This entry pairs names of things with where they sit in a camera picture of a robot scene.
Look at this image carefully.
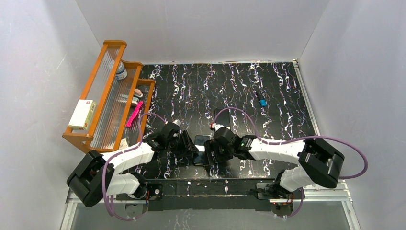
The small pink white item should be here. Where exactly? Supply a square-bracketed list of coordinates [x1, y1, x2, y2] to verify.
[134, 88, 143, 98]

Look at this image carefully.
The white blue bottle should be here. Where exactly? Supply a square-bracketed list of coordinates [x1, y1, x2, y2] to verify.
[115, 61, 128, 80]

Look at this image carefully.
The white red box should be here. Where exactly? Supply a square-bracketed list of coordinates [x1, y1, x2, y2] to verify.
[68, 99, 96, 130]

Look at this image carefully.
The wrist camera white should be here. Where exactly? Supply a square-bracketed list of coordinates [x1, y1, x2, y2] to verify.
[173, 119, 182, 126]
[210, 123, 223, 132]

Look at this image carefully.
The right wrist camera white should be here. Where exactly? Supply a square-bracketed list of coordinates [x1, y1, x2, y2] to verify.
[210, 123, 223, 132]

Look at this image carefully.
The beige phone case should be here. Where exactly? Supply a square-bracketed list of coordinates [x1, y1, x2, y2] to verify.
[192, 134, 213, 167]

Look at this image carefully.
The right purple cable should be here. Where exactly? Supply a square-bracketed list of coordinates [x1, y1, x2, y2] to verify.
[211, 107, 369, 219]

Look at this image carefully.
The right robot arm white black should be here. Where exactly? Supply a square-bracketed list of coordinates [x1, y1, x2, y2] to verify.
[204, 126, 345, 195]

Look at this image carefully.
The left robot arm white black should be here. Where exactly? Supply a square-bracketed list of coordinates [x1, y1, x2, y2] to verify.
[67, 122, 199, 207]

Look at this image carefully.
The purple cable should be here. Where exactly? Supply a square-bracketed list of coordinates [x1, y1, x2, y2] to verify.
[211, 107, 369, 219]
[101, 113, 167, 221]

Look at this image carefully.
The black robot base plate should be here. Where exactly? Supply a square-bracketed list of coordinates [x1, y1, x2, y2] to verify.
[116, 178, 303, 211]

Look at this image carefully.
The orange wooden shelf rack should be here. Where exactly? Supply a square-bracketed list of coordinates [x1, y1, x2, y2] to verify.
[62, 40, 156, 153]

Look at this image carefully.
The blue black marker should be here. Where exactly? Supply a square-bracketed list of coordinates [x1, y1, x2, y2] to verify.
[255, 90, 267, 108]

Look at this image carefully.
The small orange white box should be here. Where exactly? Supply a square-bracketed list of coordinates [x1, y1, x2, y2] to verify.
[119, 138, 129, 150]

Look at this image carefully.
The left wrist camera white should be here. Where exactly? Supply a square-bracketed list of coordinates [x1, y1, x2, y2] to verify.
[173, 119, 182, 126]

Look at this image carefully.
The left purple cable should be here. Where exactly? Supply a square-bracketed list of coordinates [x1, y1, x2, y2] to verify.
[101, 113, 167, 221]

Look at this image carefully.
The black phone case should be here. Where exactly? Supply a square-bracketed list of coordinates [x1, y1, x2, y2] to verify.
[215, 109, 231, 128]

